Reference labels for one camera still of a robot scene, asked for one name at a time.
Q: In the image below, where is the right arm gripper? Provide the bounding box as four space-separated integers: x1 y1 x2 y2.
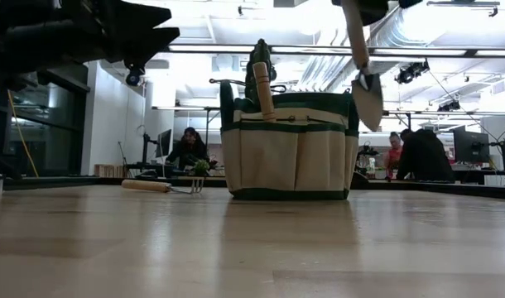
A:
331 0 424 26

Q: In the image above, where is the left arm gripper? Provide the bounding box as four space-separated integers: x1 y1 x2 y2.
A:
49 0 181 70

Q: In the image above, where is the narrow wooden-handled trowel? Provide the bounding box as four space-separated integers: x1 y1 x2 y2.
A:
341 0 385 132

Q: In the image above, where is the wide wooden-handled trowel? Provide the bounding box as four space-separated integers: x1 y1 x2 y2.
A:
252 61 277 124

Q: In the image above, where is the wooden-handled hand rake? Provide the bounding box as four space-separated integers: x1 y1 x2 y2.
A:
121 176 206 195

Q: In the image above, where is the cream and green tool bag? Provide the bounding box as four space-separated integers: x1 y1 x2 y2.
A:
209 77 360 202

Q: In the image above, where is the long overhead light bar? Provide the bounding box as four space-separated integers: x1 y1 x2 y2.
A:
167 43 505 58

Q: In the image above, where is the black ceiling spotlight cluster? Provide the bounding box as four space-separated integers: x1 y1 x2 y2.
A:
395 60 430 84

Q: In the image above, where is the green cactus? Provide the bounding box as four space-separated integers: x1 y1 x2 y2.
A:
243 39 278 103

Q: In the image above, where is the black computer monitor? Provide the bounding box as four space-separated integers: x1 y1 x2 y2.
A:
155 128 173 159
453 126 491 165

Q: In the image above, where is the person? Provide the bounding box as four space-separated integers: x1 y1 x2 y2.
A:
166 127 210 171
383 131 404 180
397 127 455 183

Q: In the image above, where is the wooden crate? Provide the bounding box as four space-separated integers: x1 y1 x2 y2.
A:
94 164 125 178

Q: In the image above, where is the small green potted plant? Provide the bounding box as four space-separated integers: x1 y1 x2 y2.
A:
192 159 212 178

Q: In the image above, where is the round black ceiling camera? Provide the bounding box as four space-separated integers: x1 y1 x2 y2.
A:
125 68 142 87

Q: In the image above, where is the yellow hanging cord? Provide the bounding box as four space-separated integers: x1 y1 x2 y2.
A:
7 101 40 178

